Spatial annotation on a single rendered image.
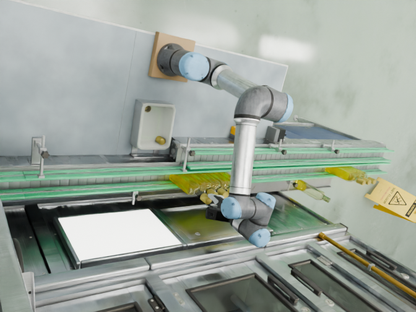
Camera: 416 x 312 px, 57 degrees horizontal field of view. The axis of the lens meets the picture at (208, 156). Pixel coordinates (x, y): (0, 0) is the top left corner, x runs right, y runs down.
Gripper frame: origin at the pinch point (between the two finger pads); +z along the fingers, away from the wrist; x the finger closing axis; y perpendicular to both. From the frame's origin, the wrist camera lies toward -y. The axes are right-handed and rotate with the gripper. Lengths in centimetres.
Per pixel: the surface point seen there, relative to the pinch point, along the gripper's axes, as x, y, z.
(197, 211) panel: -12.4, 5.3, 13.0
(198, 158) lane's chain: 8.2, 12.5, 30.7
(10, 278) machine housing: 23, -86, -63
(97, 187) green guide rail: -3.1, -39.8, 27.1
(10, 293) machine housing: 23, -86, -68
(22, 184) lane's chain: -1, -69, 31
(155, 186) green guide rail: -2.9, -13.6, 23.8
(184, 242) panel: -11.7, -16.3, -11.9
